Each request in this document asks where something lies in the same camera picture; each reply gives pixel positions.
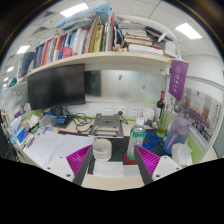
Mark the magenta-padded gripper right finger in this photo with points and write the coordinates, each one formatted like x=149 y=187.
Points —
x=150 y=160

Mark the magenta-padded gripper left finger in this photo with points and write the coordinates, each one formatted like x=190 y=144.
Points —
x=78 y=160

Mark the green-label drink bottle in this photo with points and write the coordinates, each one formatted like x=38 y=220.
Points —
x=136 y=138

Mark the purple water jug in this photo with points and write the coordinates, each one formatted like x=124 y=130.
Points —
x=178 y=133

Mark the white ribbed cup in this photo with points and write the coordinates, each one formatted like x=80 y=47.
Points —
x=102 y=150

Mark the white paper sheets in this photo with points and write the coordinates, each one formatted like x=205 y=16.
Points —
x=53 y=148

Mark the black desk mat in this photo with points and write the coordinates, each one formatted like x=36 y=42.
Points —
x=118 y=148

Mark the glass with green stalks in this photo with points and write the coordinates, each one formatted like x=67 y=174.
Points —
x=164 y=125

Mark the small blue box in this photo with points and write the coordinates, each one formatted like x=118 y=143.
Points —
x=61 y=120

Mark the grey metal laptop stand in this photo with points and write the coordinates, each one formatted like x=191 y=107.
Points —
x=106 y=125

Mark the white jar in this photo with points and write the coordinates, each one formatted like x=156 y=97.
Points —
x=148 y=115

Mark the dark wine bottle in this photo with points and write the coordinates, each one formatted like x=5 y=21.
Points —
x=160 y=106

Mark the group photo poster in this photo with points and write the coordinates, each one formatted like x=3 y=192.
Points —
x=200 y=116

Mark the black computer monitor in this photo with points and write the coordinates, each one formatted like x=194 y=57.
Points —
x=56 y=86

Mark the purple pennant flag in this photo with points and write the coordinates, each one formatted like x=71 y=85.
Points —
x=178 y=80

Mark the white shelf with books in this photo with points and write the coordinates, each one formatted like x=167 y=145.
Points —
x=110 y=58

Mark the ceiling light panels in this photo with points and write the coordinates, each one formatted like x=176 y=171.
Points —
x=188 y=30

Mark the white wall socket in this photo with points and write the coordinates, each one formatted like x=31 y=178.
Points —
x=107 y=110
x=121 y=110
x=135 y=110

